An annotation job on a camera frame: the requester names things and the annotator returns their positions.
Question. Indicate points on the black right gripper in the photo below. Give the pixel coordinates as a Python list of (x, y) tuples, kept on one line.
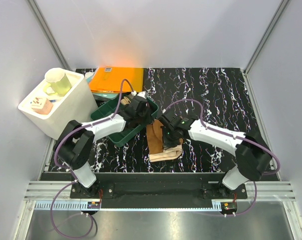
[(166, 143)]

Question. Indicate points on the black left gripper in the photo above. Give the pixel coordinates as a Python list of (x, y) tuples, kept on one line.
[(149, 116)]

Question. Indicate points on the brown boxer briefs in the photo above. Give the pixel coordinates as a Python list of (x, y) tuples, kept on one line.
[(157, 151)]

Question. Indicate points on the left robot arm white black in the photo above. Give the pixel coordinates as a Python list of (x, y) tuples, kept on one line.
[(72, 149)]

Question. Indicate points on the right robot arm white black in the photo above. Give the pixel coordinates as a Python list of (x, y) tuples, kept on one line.
[(251, 152)]

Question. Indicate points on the beige rolled sock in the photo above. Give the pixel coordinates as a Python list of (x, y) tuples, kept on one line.
[(125, 101)]

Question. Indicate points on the green divided organizer tray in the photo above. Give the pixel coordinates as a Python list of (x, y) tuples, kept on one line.
[(114, 128)]

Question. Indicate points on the orange and teal folders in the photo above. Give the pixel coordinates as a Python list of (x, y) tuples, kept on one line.
[(105, 82)]

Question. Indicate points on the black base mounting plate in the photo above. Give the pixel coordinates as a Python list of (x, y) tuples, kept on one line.
[(158, 182)]

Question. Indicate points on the yellow green cup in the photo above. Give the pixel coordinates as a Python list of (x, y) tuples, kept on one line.
[(57, 82)]

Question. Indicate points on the white storage bin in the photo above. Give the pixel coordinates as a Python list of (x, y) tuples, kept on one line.
[(77, 104)]

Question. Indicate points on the pink box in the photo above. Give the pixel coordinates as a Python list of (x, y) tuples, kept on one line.
[(41, 105)]

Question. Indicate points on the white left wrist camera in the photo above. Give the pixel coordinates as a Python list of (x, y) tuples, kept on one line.
[(139, 95)]

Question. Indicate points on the aluminium front rail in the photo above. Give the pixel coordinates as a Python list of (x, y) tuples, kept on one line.
[(60, 196)]

